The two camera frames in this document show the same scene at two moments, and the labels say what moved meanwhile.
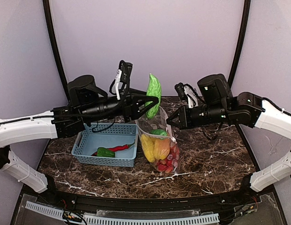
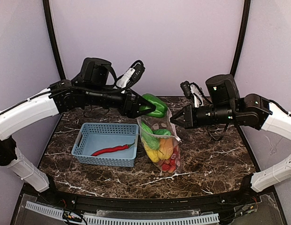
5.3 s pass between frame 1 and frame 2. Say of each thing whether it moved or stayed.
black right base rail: stayed
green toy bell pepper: moved
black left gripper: stayed
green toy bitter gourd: moved
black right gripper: stayed
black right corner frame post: stayed
